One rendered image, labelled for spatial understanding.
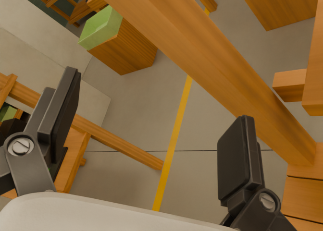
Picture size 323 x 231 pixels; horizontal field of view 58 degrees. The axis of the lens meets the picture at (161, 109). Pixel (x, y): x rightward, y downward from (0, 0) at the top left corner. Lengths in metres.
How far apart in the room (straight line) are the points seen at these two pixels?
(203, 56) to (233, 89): 0.14
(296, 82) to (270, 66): 1.84
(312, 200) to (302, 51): 1.70
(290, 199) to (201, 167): 1.47
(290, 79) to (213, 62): 0.28
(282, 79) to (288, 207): 0.49
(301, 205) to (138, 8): 0.86
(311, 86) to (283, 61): 2.16
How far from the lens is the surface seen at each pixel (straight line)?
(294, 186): 1.17
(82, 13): 6.79
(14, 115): 6.68
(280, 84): 0.86
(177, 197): 2.61
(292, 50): 2.69
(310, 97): 0.48
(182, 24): 0.59
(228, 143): 0.16
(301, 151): 1.07
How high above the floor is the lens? 1.93
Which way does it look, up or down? 37 degrees down
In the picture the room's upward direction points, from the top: 55 degrees counter-clockwise
